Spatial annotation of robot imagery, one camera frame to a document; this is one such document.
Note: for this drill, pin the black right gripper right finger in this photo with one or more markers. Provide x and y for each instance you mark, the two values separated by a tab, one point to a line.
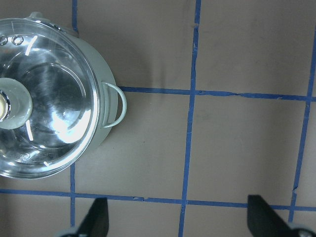
263	221

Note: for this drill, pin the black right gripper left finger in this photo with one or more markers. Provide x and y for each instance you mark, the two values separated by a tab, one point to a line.
95	223

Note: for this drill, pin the glass pot lid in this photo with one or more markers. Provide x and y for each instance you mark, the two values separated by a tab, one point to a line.
64	94

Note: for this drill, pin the light green steel pot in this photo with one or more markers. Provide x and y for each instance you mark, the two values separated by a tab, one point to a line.
15	102

